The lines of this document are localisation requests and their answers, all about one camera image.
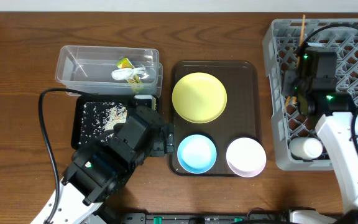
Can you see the blue bowl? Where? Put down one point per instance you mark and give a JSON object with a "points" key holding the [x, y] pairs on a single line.
{"points": [[197, 154]]}

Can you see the white wrapper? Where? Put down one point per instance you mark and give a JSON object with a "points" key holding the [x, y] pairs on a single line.
{"points": [[126, 74]]}

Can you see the wooden chopstick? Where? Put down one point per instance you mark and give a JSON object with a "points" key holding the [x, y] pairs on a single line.
{"points": [[287, 101], [302, 34]]}

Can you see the yellow plate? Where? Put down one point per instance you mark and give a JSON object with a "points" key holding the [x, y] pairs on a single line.
{"points": [[199, 97]]}

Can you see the clear plastic bin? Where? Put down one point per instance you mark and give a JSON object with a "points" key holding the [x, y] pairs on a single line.
{"points": [[89, 69]]}

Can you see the black tray bin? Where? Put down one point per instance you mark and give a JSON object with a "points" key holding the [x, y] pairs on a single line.
{"points": [[126, 100]]}

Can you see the rice leftovers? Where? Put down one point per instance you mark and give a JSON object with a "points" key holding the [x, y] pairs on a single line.
{"points": [[98, 117]]}

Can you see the white cup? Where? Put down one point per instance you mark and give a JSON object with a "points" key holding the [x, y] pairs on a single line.
{"points": [[306, 148]]}

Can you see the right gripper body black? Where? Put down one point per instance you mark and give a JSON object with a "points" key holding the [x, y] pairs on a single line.
{"points": [[294, 86]]}

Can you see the orange green snack wrapper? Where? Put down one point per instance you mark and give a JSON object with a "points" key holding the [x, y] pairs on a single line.
{"points": [[125, 63]]}

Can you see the pink white bowl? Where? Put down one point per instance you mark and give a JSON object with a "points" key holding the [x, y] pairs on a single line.
{"points": [[246, 157]]}

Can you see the grey dishwasher rack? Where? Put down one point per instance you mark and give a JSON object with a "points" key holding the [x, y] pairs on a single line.
{"points": [[279, 47]]}

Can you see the brown serving tray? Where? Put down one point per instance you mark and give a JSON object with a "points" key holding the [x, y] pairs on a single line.
{"points": [[241, 117]]}

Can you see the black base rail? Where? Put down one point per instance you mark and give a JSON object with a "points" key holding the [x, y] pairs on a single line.
{"points": [[143, 216]]}

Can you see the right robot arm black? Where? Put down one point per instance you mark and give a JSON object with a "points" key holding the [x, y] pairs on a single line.
{"points": [[335, 116]]}

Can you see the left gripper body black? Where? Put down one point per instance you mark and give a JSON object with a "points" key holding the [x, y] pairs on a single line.
{"points": [[161, 137]]}

